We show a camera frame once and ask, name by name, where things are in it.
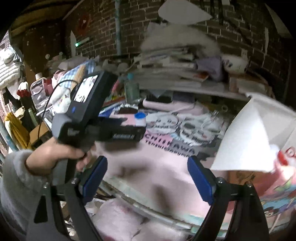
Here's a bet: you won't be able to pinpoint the grey sleeved forearm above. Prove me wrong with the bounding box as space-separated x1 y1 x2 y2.
1 150 52 240

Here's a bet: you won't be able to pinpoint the person left hand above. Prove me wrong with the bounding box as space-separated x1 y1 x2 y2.
25 138 93 176

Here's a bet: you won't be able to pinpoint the pink cartoon box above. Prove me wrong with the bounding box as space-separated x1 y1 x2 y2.
229 170 295 232

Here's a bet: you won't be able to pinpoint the pink fluffy seat cushion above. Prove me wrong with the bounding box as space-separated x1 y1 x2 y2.
91 199 187 240

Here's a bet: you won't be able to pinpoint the blue capped white jar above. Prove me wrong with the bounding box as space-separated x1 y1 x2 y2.
134 112 147 126

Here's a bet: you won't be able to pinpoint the clear bottle teal cap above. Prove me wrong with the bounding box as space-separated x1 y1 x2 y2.
125 73 140 104

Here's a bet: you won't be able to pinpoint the yellow cloth at left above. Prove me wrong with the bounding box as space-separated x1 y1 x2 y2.
4 112 32 150

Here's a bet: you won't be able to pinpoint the white plush red glasses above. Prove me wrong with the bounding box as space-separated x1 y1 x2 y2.
270 145 295 179

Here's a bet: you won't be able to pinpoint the stack of books and papers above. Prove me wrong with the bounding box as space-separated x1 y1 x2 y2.
129 47 246 100

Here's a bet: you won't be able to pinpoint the pink hairbrush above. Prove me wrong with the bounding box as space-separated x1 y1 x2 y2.
142 98 207 115

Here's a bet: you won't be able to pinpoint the white fluffy fur item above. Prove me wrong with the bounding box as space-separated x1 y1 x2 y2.
140 24 221 58

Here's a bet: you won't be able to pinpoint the purple grey cloth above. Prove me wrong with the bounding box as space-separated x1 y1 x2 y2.
196 56 223 82

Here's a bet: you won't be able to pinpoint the panda print ceramic bowl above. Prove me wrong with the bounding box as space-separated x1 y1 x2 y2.
222 54 248 74

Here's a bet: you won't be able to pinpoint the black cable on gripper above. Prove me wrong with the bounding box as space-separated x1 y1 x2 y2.
36 79 79 141

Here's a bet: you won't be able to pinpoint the green pipe on wall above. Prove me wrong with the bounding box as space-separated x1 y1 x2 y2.
114 0 122 56

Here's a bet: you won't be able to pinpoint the white paper on wall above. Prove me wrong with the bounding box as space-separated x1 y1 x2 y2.
158 0 212 25

